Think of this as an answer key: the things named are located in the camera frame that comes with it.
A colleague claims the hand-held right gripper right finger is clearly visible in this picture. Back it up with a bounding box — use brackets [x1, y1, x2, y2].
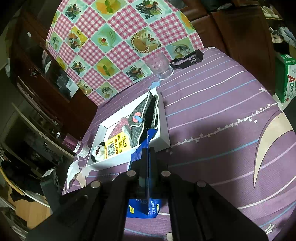
[148, 148, 270, 241]

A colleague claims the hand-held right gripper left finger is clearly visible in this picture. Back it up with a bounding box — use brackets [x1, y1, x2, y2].
[25, 148, 149, 241]

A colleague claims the white cardboard box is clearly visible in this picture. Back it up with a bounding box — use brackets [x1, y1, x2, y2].
[86, 91, 171, 171]

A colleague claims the grey plaid cloth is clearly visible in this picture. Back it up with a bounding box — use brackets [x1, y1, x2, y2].
[128, 91, 160, 149]

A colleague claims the yellow sponge packet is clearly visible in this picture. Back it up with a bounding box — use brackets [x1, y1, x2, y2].
[104, 132, 136, 159]

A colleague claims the blue foil packet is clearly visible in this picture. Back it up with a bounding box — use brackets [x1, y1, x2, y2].
[125, 129, 162, 219]

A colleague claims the pink glitter scouring cloth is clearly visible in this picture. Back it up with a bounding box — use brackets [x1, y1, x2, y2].
[109, 117, 131, 139]

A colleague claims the black and white plush toy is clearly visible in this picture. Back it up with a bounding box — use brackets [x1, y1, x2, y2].
[90, 142, 106, 163]

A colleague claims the purple pump bottle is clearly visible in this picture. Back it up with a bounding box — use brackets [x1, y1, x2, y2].
[55, 131, 89, 158]

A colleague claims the purple striped tablecloth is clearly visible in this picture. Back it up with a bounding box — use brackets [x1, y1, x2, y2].
[61, 46, 296, 241]

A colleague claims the clear glass cup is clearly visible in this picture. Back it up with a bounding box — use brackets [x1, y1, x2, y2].
[144, 51, 174, 80]

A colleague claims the black clip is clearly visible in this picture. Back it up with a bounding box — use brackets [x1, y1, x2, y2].
[170, 49, 204, 69]

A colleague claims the pink checkered printed cloth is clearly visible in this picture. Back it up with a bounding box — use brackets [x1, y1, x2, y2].
[46, 0, 205, 106]

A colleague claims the dark wooden cabinet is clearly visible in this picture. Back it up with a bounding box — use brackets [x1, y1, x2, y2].
[9, 0, 277, 132]

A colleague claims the green and white carton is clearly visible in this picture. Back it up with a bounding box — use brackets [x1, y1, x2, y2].
[275, 54, 296, 103]

